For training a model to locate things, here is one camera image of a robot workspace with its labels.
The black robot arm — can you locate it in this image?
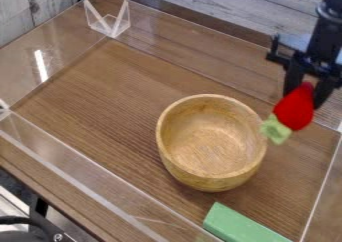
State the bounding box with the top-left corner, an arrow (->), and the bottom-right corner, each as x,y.
266,0 -> 342,109

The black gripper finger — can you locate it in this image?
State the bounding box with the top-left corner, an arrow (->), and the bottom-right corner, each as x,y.
315,76 -> 340,109
284,56 -> 306,95

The green foam block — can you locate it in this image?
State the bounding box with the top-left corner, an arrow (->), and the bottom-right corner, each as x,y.
204,202 -> 293,242

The clear acrylic corner bracket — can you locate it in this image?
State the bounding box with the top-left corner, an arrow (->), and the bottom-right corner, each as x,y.
83,0 -> 131,38

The red plush strawberry toy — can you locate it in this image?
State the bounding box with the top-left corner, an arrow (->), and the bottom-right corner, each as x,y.
261,82 -> 315,145

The wooden bowl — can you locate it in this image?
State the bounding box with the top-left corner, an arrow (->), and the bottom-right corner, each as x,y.
156,94 -> 268,192

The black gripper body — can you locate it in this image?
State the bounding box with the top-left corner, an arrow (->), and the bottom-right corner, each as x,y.
266,34 -> 342,86

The black cable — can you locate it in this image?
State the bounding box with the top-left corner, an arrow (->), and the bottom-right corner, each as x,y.
0,215 -> 38,242

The black table leg bracket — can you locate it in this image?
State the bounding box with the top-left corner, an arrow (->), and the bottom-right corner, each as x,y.
30,196 -> 97,242

